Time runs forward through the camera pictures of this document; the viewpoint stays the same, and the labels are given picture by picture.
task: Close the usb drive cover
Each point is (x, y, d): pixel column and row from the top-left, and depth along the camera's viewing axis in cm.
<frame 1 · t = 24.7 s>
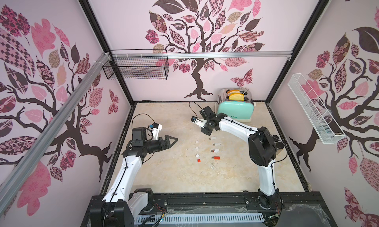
left hand: (172, 144, 78), fingers open
right hand: (206, 127, 95), fingers closed
mint green toaster: (242, 110, 100), point 13 cm above the table
bread slice in toaster: (235, 94, 99), point 21 cm above the table
glass spice jar near: (280, 145, 86), point 11 cm above the table
red usb drive: (216, 157, 92), on the table
red usb cap: (199, 160, 90), on the table
white red usb drive: (215, 150, 94), on the table
white usb drive: (218, 144, 97), on the table
white usb drive 2: (213, 137, 100), on the table
white square usb cap: (197, 141, 99), on the table
white square usb cap 2: (197, 148, 95), on the table
white rounded cap near: (197, 155, 92), on the table

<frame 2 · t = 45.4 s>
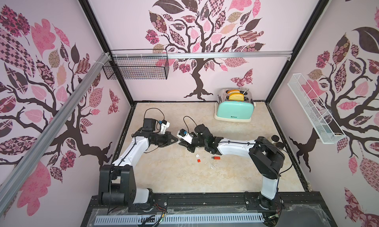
left hand: (176, 143, 82), fingers closed
right hand: (179, 142, 85), fingers closed
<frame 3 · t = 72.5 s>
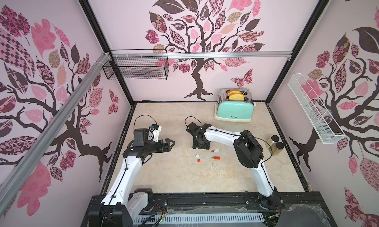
left hand: (167, 146, 81), fingers open
right hand: (199, 148, 94), fingers open
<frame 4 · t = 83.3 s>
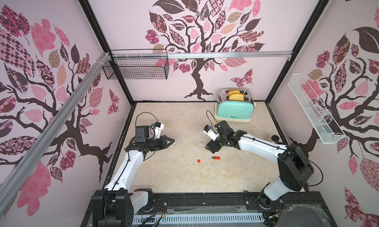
left hand: (173, 144, 80), fingers closed
right hand: (211, 143, 88), fingers open
